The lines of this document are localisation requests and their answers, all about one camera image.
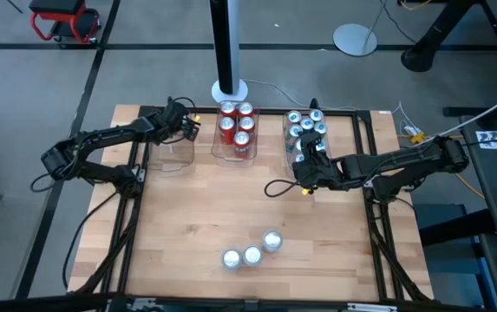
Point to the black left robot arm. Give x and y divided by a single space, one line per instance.
113 133

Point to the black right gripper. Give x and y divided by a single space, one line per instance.
319 173

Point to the red Fanta soda can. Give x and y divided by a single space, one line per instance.
245 108
227 107
226 124
246 125
241 138

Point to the Spindrift grapefruit can orange label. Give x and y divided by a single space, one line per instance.
252 255

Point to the silver metal bracket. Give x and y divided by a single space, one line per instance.
371 307

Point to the Spindrift can pink label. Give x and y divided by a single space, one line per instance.
272 240

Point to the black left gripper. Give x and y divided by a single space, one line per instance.
172 121

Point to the Spindrift lemon can blue label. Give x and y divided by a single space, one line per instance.
231 258

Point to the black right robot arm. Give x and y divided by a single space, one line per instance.
404 162

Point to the grey round base pole stand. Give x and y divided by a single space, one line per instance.
354 40

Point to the black floor stand frame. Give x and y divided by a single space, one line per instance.
421 58

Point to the clear plastic bin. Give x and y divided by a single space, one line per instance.
288 162
170 160
230 158

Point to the red black rolling stool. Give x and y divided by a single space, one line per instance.
55 5

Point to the black aluminium table frame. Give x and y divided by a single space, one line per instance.
274 110

